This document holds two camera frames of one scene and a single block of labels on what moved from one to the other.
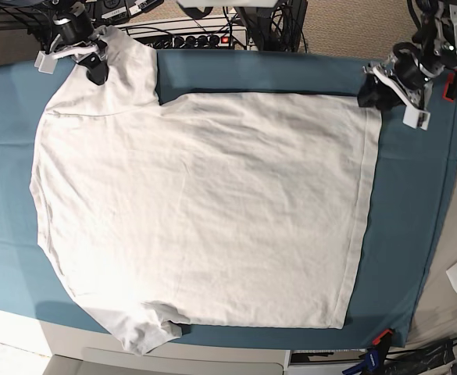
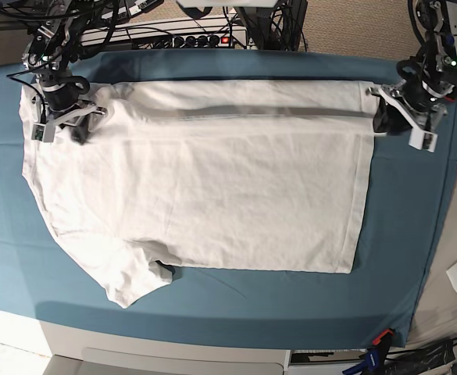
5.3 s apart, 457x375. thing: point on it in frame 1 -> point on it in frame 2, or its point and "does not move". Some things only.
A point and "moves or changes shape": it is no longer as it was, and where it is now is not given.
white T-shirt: [224, 208] moves or changes shape
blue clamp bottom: [369, 364] does not move
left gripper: [76, 36] -> [64, 108]
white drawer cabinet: [83, 351] does not move
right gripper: [402, 69] -> [422, 107]
